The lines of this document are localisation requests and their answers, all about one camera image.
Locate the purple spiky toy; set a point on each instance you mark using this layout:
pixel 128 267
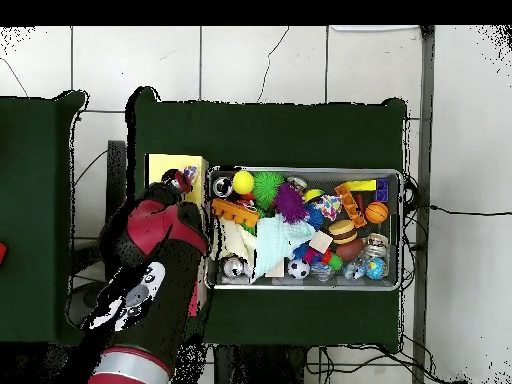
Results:
pixel 290 202

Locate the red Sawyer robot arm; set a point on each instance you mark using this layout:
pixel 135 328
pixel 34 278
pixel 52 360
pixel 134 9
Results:
pixel 160 256

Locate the black stand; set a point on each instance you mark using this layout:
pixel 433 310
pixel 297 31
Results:
pixel 116 168

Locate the green spiky rubber ball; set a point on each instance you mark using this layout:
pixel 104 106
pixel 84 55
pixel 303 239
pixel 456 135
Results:
pixel 268 186

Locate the cream waffle cloth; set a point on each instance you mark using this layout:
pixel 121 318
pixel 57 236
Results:
pixel 234 240

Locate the yellow tennis ball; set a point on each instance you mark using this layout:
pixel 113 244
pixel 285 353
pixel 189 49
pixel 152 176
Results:
pixel 243 182

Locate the small soccer ball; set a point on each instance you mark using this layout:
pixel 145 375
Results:
pixel 298 269

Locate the brown burger toy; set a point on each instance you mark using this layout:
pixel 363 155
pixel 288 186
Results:
pixel 343 231

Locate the clear mesh bin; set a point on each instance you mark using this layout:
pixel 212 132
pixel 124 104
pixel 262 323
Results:
pixel 304 284

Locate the wooden box with three holes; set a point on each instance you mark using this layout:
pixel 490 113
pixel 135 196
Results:
pixel 170 164

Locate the orange basketball toy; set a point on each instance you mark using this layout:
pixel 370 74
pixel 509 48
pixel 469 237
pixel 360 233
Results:
pixel 376 212

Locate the orange plastic brick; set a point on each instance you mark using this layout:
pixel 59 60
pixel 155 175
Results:
pixel 235 212
pixel 351 204

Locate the green covered side table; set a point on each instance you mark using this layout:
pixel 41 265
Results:
pixel 32 180

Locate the mint knitted cloth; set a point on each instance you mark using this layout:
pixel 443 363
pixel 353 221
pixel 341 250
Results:
pixel 280 240

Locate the dark green table cloth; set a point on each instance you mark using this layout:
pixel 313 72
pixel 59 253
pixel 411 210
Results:
pixel 260 136

